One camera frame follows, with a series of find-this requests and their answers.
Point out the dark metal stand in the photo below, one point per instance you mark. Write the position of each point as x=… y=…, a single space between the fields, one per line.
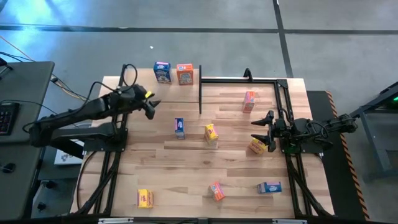
x=373 y=143

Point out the blue Frosted Flakes cereal box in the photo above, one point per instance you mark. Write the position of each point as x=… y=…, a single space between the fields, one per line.
x=269 y=187
x=162 y=73
x=179 y=128

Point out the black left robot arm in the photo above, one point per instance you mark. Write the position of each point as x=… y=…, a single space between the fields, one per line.
x=93 y=107

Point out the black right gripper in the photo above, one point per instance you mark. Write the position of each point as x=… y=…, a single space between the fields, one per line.
x=278 y=130

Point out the black aluminium table frame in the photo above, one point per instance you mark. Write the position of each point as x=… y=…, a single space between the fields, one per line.
x=236 y=81

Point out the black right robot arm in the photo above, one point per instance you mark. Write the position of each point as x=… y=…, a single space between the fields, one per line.
x=311 y=130

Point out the black keyboard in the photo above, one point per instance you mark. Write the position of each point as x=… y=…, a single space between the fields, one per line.
x=7 y=119

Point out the white printed sheet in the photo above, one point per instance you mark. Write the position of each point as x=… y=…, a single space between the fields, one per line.
x=66 y=158

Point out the silver metal bracket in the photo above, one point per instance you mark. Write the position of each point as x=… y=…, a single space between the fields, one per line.
x=289 y=221
x=115 y=220

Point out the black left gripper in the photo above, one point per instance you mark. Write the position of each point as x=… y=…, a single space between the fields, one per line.
x=141 y=95

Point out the orange Mini Wheats cereal box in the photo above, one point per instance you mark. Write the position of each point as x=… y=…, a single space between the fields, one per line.
x=185 y=74
x=216 y=191
x=248 y=102

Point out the yellow tape label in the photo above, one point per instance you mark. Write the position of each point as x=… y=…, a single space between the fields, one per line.
x=149 y=94

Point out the black computer mouse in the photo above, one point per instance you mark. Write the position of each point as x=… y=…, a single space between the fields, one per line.
x=8 y=168

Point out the yellow Corn Pops cereal box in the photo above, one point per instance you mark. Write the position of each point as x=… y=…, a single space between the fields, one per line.
x=145 y=199
x=211 y=133
x=256 y=148

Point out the grey side desk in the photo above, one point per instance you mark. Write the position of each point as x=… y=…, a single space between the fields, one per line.
x=28 y=87

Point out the black mat hazard stripe edge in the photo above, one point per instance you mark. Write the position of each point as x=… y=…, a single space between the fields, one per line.
x=335 y=186

